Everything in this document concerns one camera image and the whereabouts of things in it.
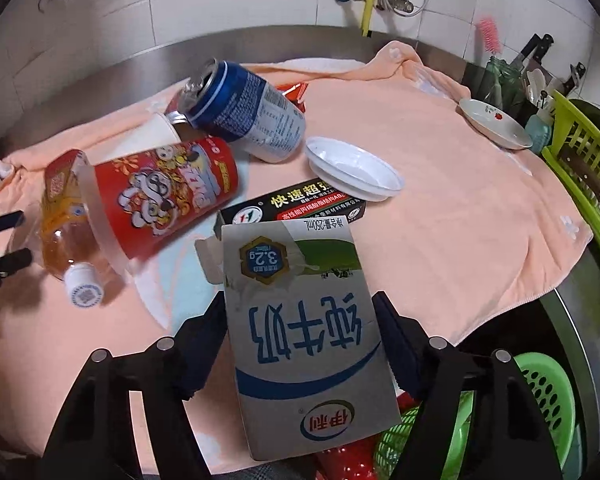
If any white milk carton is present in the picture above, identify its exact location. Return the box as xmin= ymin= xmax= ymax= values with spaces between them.
xmin=196 ymin=216 xmax=400 ymax=460

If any orange snack wrapper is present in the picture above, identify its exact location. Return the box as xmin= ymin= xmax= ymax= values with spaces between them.
xmin=276 ymin=81 xmax=309 ymax=113

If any green mesh trash basket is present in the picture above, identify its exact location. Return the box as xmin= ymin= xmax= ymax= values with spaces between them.
xmin=372 ymin=351 xmax=579 ymax=480

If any clear plastic tea bottle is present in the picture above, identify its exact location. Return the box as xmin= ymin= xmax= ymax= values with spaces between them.
xmin=40 ymin=194 xmax=109 ymax=308

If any red clear plastic cup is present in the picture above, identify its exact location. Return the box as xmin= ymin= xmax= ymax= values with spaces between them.
xmin=78 ymin=136 xmax=239 ymax=275

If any white paper cup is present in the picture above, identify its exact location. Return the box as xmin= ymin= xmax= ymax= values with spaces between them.
xmin=85 ymin=114 xmax=181 ymax=165

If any peach floral towel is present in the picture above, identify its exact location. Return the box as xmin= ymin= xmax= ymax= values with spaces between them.
xmin=0 ymin=41 xmax=593 ymax=454

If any blue beverage can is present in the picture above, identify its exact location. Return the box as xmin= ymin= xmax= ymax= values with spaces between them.
xmin=176 ymin=58 xmax=306 ymax=164

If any black glue box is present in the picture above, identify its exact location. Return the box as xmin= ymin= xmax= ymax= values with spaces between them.
xmin=214 ymin=178 xmax=366 ymax=238

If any white plastic lid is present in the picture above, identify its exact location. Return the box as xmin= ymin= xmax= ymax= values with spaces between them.
xmin=304 ymin=136 xmax=404 ymax=203

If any teal soap bottle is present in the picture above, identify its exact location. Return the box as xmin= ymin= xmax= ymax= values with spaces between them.
xmin=524 ymin=107 xmax=554 ymax=155

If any green dish rack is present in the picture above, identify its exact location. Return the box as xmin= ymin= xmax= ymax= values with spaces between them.
xmin=542 ymin=91 xmax=600 ymax=248

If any white ceramic saucer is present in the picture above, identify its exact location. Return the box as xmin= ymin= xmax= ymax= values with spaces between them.
xmin=460 ymin=98 xmax=532 ymax=151

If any green utensil holder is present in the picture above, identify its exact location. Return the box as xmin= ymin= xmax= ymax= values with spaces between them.
xmin=462 ymin=55 xmax=526 ymax=117

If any pink bottle brush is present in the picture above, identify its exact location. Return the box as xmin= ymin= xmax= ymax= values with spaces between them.
xmin=476 ymin=16 xmax=503 ymax=55

